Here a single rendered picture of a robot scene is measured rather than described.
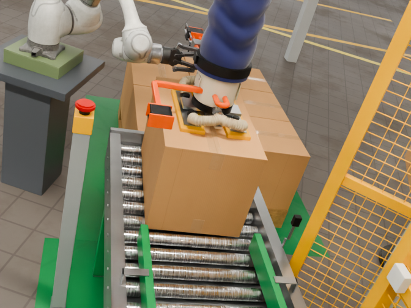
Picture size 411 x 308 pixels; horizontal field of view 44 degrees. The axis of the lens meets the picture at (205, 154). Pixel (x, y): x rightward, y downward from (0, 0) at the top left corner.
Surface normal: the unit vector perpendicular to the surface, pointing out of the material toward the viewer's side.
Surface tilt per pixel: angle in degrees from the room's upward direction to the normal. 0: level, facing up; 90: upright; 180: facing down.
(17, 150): 90
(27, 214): 0
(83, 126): 90
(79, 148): 90
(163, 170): 90
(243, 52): 74
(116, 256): 0
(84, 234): 0
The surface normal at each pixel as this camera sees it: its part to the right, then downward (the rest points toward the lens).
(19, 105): -0.21, 0.47
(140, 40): 0.27, 0.24
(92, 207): 0.24, -0.82
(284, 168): 0.16, 0.55
